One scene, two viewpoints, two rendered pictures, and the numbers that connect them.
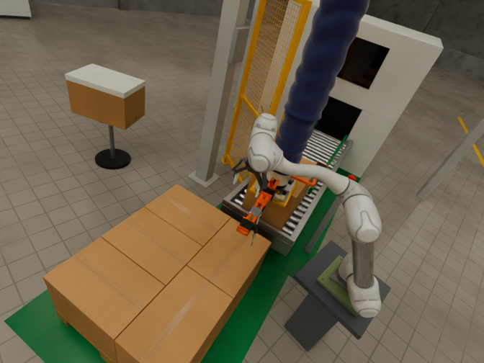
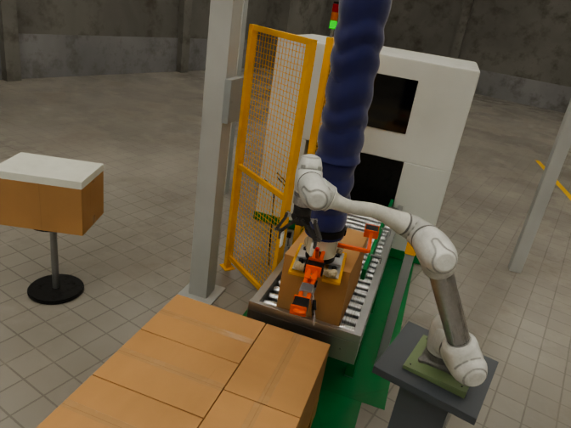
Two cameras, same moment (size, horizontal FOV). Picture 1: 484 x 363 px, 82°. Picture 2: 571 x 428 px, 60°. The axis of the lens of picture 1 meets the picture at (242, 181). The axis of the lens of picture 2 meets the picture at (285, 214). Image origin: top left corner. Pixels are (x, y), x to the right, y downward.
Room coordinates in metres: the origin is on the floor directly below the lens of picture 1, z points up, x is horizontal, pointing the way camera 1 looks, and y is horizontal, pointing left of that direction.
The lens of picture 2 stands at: (-0.73, 0.20, 2.31)
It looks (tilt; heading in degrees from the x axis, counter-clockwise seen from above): 24 degrees down; 355
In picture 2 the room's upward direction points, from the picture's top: 9 degrees clockwise
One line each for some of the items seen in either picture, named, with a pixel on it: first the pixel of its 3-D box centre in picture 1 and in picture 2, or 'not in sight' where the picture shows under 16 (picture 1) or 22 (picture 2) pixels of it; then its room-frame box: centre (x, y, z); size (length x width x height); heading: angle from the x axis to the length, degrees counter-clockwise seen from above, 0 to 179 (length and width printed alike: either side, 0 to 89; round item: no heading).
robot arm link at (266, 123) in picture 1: (263, 132); (308, 174); (1.10, -0.03, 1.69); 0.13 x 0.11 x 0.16; 4
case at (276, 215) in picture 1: (281, 186); (324, 270); (2.01, -0.35, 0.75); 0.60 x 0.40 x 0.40; 159
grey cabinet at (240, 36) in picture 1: (238, 45); (232, 99); (2.70, 0.38, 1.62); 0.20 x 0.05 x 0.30; 160
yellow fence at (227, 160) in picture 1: (254, 105); (262, 173); (2.87, 0.11, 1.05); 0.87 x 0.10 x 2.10; 32
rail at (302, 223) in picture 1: (326, 182); (382, 263); (2.66, -0.93, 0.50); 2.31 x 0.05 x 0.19; 160
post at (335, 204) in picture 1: (326, 219); (394, 307); (2.04, -0.89, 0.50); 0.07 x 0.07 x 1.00; 70
